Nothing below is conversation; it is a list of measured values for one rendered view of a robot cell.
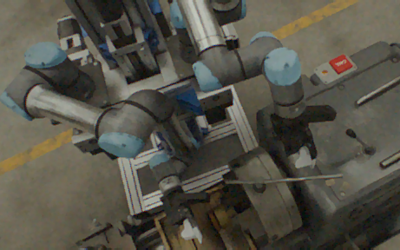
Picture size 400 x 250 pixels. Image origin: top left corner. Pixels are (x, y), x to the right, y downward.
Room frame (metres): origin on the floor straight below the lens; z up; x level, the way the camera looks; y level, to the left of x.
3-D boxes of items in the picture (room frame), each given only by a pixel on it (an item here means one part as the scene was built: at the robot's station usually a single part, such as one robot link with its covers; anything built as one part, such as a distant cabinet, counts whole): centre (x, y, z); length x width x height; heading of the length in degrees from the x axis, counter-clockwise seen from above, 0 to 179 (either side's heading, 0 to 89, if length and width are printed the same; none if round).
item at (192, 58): (1.03, 0.16, 1.21); 0.15 x 0.15 x 0.10
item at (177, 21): (1.03, 0.15, 1.33); 0.13 x 0.12 x 0.14; 102
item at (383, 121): (0.56, -0.37, 1.06); 0.59 x 0.48 x 0.39; 110
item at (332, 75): (0.76, -0.32, 1.23); 0.13 x 0.08 x 0.05; 110
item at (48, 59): (0.92, 0.65, 1.33); 0.13 x 0.12 x 0.14; 147
